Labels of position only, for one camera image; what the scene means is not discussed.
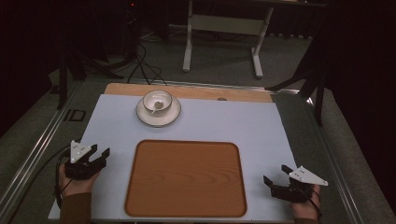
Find person's right hand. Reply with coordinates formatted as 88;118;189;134
289;184;322;221

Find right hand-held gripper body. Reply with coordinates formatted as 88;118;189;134
270;165;329;203

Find white saucer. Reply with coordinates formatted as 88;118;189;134
134;94;182;128

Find white ceramic spoon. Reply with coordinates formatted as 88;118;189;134
150;100;164;115

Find black tripod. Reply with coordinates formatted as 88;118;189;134
264;36;330;127

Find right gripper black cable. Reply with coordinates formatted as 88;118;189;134
292;185;324;219

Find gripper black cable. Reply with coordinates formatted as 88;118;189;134
292;185;324;219
6;138;82;224

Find white metal table frame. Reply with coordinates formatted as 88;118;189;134
181;0;276;79

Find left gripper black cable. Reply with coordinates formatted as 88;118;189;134
6;138;82;224

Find black floor cables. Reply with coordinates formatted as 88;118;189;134
126;42;168;86

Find white bowl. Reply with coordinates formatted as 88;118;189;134
142;89;174;113

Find aluminium floor rail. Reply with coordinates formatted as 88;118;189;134
0;79;83;217
136;78;301;94
305;96;366;224

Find black stand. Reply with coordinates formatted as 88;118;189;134
55;43;125;110

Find person's left hand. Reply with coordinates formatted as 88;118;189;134
58;163;101;199

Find white table mat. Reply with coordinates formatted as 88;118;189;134
47;93;297;222

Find brown wooden tray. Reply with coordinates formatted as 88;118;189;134
123;139;248;218

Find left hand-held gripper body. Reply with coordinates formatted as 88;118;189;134
64;140;107;181

